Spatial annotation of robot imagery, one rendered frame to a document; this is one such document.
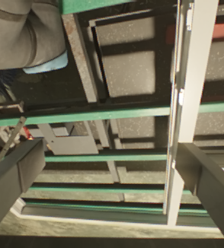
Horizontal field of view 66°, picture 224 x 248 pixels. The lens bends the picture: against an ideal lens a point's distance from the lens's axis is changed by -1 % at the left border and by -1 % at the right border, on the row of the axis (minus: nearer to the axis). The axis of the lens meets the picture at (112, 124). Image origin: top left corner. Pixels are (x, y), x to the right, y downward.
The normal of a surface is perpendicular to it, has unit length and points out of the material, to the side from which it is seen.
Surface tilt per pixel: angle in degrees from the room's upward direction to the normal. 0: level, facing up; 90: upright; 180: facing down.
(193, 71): 0
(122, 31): 0
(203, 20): 0
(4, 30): 59
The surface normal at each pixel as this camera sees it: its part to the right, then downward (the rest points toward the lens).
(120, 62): -0.12, 0.65
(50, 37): 0.89, 0.11
